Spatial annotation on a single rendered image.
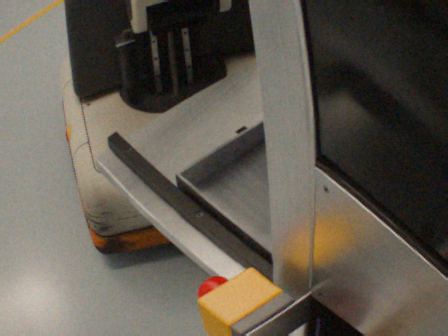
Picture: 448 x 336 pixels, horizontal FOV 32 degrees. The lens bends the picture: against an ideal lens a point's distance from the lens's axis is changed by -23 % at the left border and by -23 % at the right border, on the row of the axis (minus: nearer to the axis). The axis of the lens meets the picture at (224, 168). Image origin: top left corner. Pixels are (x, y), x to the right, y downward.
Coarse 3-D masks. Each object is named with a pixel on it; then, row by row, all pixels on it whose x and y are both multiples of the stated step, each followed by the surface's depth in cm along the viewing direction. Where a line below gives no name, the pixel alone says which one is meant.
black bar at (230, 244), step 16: (112, 144) 127; (128, 144) 126; (128, 160) 125; (144, 160) 124; (144, 176) 122; (160, 176) 121; (160, 192) 121; (176, 192) 119; (176, 208) 119; (192, 208) 117; (208, 224) 115; (224, 240) 113; (240, 240) 113; (240, 256) 111; (256, 256) 110; (272, 272) 108
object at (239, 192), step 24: (240, 144) 124; (264, 144) 126; (192, 168) 120; (216, 168) 123; (240, 168) 124; (264, 168) 123; (192, 192) 118; (216, 192) 121; (240, 192) 121; (264, 192) 120; (216, 216) 116; (240, 216) 118; (264, 216) 117; (264, 240) 115
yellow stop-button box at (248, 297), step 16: (256, 272) 92; (224, 288) 91; (240, 288) 90; (256, 288) 90; (272, 288) 90; (208, 304) 89; (224, 304) 89; (240, 304) 89; (256, 304) 88; (272, 304) 88; (288, 304) 88; (208, 320) 91; (224, 320) 87; (240, 320) 87; (256, 320) 87
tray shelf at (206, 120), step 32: (256, 64) 139; (192, 96) 135; (224, 96) 134; (256, 96) 134; (160, 128) 131; (192, 128) 130; (224, 128) 129; (96, 160) 128; (160, 160) 126; (192, 160) 126; (128, 192) 123; (160, 224) 118; (192, 224) 118; (192, 256) 115; (224, 256) 114
